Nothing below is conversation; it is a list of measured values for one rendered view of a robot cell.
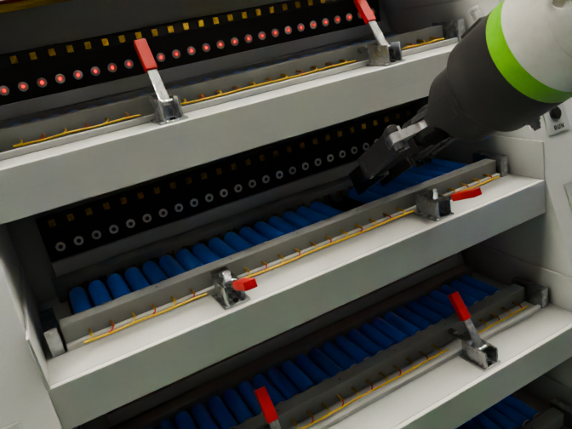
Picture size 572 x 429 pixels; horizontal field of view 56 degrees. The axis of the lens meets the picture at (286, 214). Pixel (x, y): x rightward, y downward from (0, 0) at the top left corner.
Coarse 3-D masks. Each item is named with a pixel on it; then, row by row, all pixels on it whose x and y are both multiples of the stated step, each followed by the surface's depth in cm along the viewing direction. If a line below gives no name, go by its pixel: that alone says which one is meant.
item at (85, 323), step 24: (480, 168) 70; (408, 192) 66; (336, 216) 63; (360, 216) 63; (384, 216) 64; (288, 240) 59; (312, 240) 60; (216, 264) 56; (240, 264) 57; (264, 264) 57; (144, 288) 54; (168, 288) 54; (192, 288) 55; (96, 312) 51; (120, 312) 52; (72, 336) 50
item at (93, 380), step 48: (480, 144) 75; (528, 144) 68; (288, 192) 73; (528, 192) 67; (144, 240) 65; (384, 240) 60; (432, 240) 61; (480, 240) 65; (288, 288) 54; (336, 288) 56; (48, 336) 49; (144, 336) 50; (192, 336) 50; (240, 336) 52; (48, 384) 45; (96, 384) 47; (144, 384) 49
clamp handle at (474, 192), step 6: (432, 192) 62; (456, 192) 59; (462, 192) 58; (468, 192) 57; (474, 192) 56; (480, 192) 57; (432, 198) 63; (438, 198) 62; (444, 198) 60; (450, 198) 60; (456, 198) 59; (462, 198) 58
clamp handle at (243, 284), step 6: (228, 270) 52; (222, 276) 52; (228, 276) 52; (228, 282) 52; (234, 282) 49; (240, 282) 47; (246, 282) 46; (252, 282) 46; (234, 288) 49; (240, 288) 47; (246, 288) 46; (252, 288) 46
